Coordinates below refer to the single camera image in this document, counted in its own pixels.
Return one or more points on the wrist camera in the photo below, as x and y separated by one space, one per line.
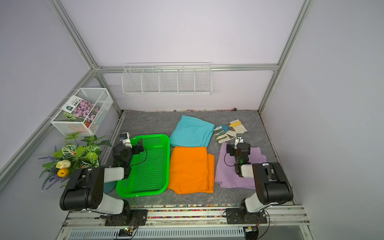
239 139
125 140

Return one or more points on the artificial flower plant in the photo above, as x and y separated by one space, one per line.
74 155

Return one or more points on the aluminium mounting rail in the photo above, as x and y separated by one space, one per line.
175 216

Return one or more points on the flower seed packet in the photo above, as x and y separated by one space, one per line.
77 108

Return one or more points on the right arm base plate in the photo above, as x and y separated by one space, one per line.
237 216

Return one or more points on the teal pants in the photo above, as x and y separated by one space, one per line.
192 132

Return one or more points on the orange pants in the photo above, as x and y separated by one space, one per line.
192 170

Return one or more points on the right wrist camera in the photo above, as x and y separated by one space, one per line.
239 139

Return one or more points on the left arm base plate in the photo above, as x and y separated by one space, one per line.
135 217

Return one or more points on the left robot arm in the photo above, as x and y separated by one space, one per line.
85 188

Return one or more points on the purple pants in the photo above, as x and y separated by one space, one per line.
226 176

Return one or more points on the teal plant pot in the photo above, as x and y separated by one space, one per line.
108 187

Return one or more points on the green plastic basket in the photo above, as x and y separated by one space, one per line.
149 170

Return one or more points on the white wire cube basket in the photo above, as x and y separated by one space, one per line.
97 96

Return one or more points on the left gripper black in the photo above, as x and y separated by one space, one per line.
137 151

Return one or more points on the blue hand fork yellow handle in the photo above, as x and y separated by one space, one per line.
226 128

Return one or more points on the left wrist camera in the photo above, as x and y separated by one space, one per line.
125 140

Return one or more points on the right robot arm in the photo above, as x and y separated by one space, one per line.
271 184

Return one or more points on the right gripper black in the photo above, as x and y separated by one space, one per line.
230 147

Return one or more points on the white wire wall shelf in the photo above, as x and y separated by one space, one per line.
188 78

